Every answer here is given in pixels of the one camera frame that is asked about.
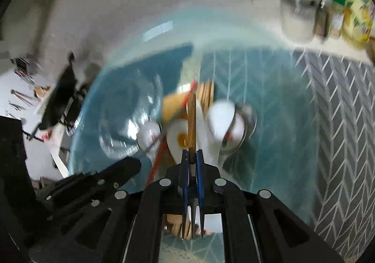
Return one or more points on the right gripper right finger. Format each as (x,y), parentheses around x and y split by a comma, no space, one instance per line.
(257,227)

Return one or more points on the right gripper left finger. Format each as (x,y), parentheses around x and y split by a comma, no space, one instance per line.
(125,226)

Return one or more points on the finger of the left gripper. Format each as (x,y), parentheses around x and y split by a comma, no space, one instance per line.
(76,191)

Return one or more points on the white spoon pink flowers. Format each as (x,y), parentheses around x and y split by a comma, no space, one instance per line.
(148,136)

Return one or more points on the white spoon yellow duck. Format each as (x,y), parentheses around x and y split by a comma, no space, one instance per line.
(177,139)

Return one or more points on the metal spoon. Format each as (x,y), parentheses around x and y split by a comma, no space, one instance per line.
(241,129)

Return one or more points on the white ceramic soup spoon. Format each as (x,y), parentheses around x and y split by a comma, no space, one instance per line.
(219,119)

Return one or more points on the wooden spatula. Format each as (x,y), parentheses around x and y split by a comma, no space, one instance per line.
(171,104)

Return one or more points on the red chopstick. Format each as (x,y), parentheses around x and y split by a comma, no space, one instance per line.
(163,140)

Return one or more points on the grey herringbone table mat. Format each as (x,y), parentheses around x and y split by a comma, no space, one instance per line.
(337,148)

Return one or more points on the black wok pan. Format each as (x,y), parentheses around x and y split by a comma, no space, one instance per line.
(65,102)

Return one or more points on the blue translucent plastic tray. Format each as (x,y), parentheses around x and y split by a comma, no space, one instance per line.
(120,101)

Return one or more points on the brown spice jar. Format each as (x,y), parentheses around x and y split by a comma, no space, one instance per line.
(322,19)

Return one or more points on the yellow dish soap bottle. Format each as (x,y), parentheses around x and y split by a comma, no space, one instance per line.
(358,21)

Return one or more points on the glass jar white powder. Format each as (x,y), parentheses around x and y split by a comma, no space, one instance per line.
(298,19)

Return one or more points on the green lid spice jar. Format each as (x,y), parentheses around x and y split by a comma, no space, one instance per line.
(336,17)

